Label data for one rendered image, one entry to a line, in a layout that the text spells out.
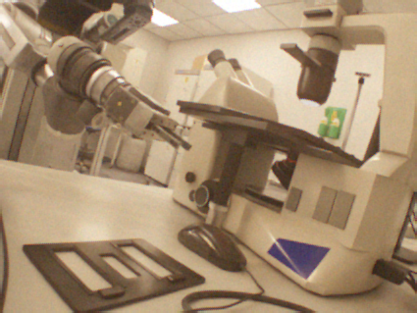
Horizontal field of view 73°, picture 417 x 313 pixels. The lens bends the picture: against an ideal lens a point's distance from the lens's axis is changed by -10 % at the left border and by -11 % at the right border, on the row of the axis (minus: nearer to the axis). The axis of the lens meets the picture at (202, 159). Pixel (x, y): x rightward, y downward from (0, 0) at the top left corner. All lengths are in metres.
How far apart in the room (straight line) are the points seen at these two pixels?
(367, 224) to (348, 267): 0.06
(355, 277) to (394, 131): 0.22
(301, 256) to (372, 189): 0.13
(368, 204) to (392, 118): 0.15
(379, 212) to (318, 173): 0.10
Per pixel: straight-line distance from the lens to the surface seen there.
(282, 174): 0.57
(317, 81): 0.62
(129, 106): 0.49
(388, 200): 0.47
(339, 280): 0.45
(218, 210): 0.50
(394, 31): 0.59
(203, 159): 0.64
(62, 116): 0.64
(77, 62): 0.59
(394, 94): 0.54
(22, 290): 0.27
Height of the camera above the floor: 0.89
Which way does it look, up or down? 3 degrees down
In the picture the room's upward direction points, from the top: 17 degrees clockwise
